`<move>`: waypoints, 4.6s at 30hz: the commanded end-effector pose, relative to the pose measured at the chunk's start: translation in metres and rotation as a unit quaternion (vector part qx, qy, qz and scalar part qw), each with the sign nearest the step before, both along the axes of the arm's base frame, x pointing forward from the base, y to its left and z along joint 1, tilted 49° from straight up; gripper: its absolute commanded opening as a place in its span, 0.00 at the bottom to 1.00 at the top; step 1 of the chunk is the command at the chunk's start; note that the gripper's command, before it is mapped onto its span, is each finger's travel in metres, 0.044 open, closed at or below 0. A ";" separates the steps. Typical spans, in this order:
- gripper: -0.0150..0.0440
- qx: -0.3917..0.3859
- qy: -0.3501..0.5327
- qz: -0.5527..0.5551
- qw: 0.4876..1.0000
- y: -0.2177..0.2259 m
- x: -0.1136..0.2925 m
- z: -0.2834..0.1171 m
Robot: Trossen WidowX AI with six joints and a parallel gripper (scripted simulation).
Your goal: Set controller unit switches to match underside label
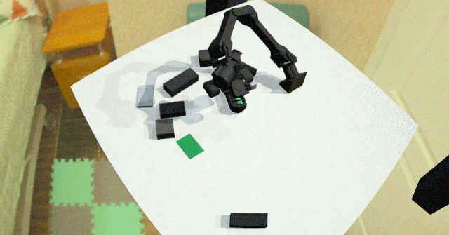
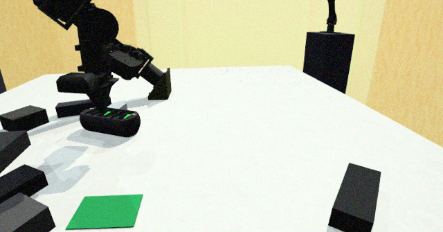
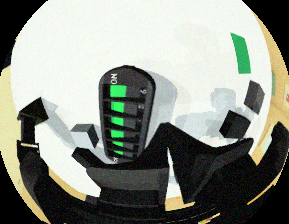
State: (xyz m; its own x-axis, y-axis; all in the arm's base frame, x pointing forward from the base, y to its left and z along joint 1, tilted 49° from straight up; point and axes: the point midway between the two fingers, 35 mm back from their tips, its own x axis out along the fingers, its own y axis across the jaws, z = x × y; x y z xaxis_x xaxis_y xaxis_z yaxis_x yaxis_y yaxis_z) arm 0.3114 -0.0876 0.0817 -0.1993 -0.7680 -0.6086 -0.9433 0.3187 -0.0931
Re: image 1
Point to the green flat square plate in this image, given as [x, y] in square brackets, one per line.
[190, 146]

